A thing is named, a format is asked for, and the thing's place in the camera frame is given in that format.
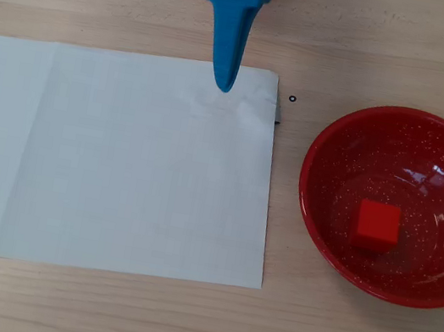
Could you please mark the red speckled bowl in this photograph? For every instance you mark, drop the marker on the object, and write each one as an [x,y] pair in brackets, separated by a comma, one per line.
[440,170]

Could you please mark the white paper sheet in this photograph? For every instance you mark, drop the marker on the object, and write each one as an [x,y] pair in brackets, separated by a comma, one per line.
[98,161]

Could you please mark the red cube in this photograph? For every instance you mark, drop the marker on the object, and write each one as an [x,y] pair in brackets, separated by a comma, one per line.
[377,225]

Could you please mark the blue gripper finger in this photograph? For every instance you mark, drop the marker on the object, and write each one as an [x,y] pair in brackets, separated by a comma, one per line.
[226,46]
[244,32]

